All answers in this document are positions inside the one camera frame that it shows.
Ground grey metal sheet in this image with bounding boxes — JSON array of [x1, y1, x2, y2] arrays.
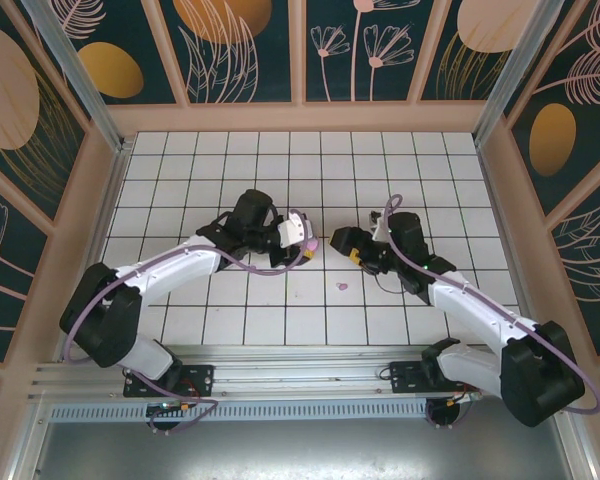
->
[[27, 418, 584, 480]]

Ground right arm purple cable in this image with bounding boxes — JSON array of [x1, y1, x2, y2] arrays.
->
[[382, 194, 600, 416]]

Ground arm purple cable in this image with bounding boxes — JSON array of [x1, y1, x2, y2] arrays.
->
[[382, 194, 600, 416], [62, 207, 317, 366]]

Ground thin black wire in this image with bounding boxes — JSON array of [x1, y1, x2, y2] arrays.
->
[[371, 268, 417, 297]]

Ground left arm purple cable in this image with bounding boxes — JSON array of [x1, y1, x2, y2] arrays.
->
[[62, 207, 317, 366]]

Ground long aluminium mounting rail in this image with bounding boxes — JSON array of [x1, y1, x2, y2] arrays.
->
[[27, 343, 571, 402]]

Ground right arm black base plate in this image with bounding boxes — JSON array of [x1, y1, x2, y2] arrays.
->
[[388, 360, 461, 396]]

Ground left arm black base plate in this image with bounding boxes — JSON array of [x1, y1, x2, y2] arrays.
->
[[123, 364, 216, 399]]

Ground perforated metal cable tray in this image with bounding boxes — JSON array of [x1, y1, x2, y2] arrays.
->
[[44, 402, 432, 422]]

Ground short purple cable loop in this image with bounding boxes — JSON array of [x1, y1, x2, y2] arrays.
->
[[147, 397, 219, 434]]

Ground aluminium corner post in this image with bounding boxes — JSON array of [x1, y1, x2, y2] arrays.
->
[[472, 0, 579, 146], [22, 0, 132, 154]]

